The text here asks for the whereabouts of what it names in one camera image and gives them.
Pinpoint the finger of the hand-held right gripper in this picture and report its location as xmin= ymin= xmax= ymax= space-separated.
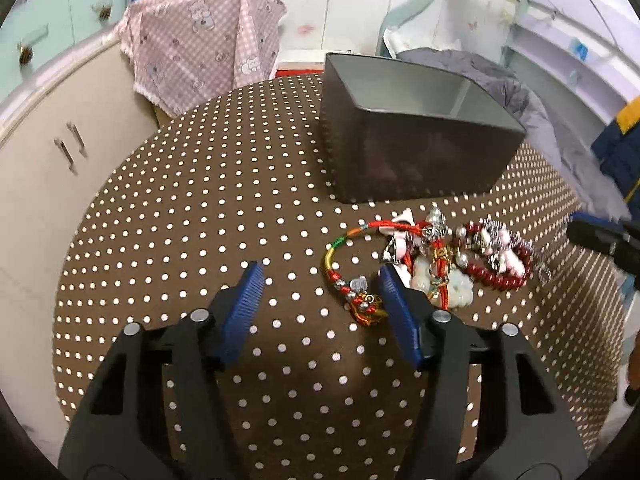
xmin=567 ymin=213 xmax=640 ymax=291

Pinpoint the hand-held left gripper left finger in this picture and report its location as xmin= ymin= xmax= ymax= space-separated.
xmin=57 ymin=261 xmax=266 ymax=480

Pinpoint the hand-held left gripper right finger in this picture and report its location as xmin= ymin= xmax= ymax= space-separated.
xmin=377 ymin=264 xmax=589 ymax=480

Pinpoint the white flower charm bracelet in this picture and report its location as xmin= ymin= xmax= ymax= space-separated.
xmin=411 ymin=252 xmax=475 ymax=310

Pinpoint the multicoloured cord bracelet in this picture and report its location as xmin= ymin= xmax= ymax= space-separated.
xmin=322 ymin=219 xmax=432 ymax=326

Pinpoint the white shell jade charm bracelet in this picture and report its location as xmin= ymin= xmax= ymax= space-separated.
xmin=380 ymin=207 xmax=450 ymax=267

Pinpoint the red bead bracelet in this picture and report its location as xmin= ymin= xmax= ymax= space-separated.
xmin=451 ymin=219 xmax=536 ymax=292

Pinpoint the black square storage box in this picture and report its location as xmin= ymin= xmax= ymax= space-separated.
xmin=319 ymin=52 xmax=529 ymax=205

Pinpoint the blue and yellow jacket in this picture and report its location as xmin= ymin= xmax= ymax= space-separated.
xmin=590 ymin=102 xmax=640 ymax=207

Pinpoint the brown polka dot tablecloth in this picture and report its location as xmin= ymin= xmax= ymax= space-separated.
xmin=52 ymin=72 xmax=629 ymax=480

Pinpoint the grey padded jacket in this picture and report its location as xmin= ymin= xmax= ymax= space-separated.
xmin=394 ymin=47 xmax=632 ymax=222

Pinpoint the cream cabinet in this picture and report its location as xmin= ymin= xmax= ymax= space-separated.
xmin=0 ymin=35 xmax=167 ymax=461

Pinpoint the pink checked bear cloth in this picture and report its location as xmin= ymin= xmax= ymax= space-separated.
xmin=119 ymin=0 xmax=289 ymax=119

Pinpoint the white and teal headboard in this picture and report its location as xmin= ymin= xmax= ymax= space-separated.
xmin=379 ymin=0 xmax=527 ymax=57

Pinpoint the teal drawer unit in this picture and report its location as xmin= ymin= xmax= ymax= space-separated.
xmin=0 ymin=0 xmax=132 ymax=102

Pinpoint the lilac wall shelf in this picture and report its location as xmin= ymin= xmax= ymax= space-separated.
xmin=504 ymin=0 xmax=640 ymax=128

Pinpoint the metal cabinet handle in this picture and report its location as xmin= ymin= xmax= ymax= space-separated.
xmin=65 ymin=121 xmax=88 ymax=159
xmin=53 ymin=136 xmax=77 ymax=177

